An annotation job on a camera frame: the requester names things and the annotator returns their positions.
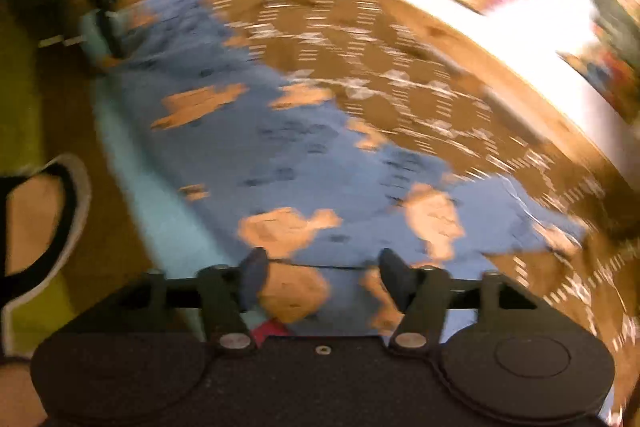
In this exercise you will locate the wooden bed frame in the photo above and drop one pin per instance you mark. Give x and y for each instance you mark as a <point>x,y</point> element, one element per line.
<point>500,72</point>

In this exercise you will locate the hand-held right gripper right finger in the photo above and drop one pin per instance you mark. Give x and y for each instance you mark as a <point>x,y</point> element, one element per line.
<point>395,276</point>

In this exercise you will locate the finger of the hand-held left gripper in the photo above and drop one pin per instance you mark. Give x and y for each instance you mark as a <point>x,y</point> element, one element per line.
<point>106,37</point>

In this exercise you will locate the green printed shirt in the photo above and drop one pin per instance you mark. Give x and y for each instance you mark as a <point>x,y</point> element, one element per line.
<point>30,187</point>

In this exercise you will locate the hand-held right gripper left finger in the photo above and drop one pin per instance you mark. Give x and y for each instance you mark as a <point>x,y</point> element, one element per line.
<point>253,274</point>

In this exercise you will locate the blue printed pants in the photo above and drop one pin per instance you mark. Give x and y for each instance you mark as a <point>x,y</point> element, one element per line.
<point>310,167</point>

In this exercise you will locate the light-blue bed sheet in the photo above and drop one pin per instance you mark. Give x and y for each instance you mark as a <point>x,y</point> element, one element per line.
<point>165,227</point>

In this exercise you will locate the brown patterned blanket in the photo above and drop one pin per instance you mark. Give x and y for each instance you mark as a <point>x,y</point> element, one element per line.
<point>375,47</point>

